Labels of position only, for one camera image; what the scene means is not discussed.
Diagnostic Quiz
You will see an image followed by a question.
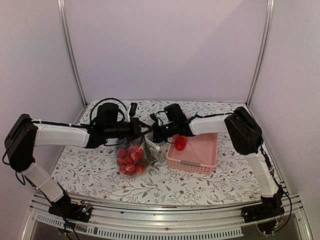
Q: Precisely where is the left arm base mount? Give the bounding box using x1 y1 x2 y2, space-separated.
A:
48 200 93 223

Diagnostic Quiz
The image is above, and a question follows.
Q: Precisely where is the left aluminium frame post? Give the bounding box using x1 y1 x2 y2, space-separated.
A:
56 0 88 107

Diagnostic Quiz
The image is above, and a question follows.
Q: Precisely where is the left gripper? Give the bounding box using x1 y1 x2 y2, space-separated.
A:
105 117 153 141

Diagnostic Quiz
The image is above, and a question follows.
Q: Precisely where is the aluminium front rail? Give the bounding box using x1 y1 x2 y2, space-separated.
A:
21 193 315 240

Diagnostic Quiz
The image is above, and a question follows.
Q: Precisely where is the aluminium frame post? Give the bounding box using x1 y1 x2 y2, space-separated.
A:
56 0 88 107
245 0 275 108

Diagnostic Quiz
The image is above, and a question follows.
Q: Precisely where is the pink plastic basket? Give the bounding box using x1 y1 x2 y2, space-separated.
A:
166 116 220 175

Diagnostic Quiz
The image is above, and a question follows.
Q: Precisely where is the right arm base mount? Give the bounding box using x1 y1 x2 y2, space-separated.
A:
241 197 285 235

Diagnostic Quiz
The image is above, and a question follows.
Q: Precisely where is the right aluminium frame post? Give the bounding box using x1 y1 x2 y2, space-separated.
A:
245 0 275 108

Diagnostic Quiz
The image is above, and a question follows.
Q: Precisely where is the red orange fake pepper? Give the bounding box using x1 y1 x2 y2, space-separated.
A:
174 135 188 151

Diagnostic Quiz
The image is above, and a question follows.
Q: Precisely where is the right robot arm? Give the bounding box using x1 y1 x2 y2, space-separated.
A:
150 103 285 222

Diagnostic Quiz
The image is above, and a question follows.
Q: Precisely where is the green fake vegetable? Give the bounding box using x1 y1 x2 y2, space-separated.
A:
144 138 161 165

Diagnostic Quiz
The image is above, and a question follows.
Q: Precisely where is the clear zip top bag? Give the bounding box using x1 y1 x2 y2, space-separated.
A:
115 133 160 177

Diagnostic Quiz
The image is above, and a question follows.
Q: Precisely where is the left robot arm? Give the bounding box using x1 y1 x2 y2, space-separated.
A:
2 97 152 217

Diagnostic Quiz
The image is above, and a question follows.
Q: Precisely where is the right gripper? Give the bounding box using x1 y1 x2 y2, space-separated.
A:
141 121 178 144

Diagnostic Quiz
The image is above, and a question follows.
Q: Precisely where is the floral table mat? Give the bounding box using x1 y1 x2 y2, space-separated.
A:
49 99 285 207

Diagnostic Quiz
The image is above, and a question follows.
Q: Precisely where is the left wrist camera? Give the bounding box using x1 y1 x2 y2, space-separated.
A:
127 102 138 118

